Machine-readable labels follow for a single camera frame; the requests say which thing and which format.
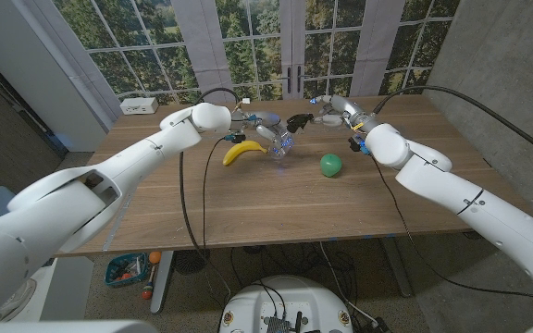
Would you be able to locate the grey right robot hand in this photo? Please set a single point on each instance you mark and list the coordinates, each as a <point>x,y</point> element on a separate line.
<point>347,111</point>

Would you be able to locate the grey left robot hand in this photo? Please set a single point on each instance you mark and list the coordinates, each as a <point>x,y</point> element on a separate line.
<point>268,119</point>

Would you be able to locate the clear plastic spray bottle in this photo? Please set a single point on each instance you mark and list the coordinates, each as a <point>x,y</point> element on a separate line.
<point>284,139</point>

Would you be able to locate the black spray bottle top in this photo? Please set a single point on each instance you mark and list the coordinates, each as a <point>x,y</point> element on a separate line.
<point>298,122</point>

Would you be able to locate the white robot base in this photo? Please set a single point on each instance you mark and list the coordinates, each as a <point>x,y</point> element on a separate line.
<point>285,300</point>

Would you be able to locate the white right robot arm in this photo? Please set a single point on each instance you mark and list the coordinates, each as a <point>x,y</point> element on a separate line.
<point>479,208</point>

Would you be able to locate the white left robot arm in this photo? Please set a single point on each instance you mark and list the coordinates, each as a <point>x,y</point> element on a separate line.
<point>109,171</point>

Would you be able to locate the yellow toy banana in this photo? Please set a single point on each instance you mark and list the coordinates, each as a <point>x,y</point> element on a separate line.
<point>241,149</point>

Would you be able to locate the green toy apple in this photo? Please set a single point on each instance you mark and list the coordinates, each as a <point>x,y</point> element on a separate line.
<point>330,165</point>

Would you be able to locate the orange toy ball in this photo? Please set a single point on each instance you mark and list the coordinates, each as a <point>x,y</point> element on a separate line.
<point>155,257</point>

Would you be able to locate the teal toy basket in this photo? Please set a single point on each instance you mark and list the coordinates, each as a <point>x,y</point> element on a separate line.
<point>125,270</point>

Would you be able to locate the colourful toy maraca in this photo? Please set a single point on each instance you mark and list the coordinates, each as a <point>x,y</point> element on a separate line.
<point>147,289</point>

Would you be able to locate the printed window backdrop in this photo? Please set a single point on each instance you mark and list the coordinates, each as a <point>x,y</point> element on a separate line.
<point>248,46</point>

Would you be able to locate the white power strip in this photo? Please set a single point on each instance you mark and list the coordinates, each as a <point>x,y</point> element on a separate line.
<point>139,106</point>

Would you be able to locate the black floor fan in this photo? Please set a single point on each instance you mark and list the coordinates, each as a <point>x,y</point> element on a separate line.
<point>192,261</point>

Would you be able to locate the grey table leg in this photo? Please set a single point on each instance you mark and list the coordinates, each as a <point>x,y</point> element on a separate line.
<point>398,273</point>

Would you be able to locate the white table leg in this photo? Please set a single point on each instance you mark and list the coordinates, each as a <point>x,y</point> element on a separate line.
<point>161,287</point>

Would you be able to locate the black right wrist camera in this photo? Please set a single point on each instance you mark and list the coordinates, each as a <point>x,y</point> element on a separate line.
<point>356,144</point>

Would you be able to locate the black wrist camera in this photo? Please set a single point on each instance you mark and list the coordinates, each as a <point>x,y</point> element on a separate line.
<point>236,138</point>
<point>356,144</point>

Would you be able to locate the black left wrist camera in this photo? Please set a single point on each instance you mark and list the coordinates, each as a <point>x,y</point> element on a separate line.
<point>236,138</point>

